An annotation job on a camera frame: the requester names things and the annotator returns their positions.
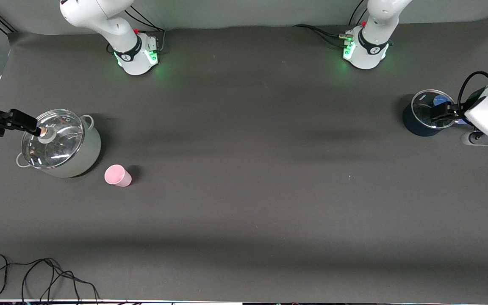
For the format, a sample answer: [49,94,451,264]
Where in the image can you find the grey-green cooking pot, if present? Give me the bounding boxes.
[16,109,102,178]

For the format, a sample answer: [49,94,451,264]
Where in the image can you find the black arm base cables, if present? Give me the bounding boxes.
[108,4,166,55]
[294,8,368,47]

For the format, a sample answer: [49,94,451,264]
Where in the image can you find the pink plastic cup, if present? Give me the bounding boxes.
[104,164,132,187]

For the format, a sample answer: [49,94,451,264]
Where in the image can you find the black right arm base cables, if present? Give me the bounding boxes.
[108,4,166,55]

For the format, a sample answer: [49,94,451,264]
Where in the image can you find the glass pot lid beige knob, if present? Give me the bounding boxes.
[21,109,84,169]

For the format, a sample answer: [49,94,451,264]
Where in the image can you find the glass saucepan lid blue knob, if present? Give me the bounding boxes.
[411,89,458,129]

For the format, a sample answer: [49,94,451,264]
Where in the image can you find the black left arm base cables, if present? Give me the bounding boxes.
[294,8,368,47]

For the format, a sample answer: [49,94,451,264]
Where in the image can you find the dark aluminium rail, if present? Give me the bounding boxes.
[0,11,17,34]

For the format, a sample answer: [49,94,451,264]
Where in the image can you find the dark blue saucepan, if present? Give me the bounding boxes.
[402,90,460,137]

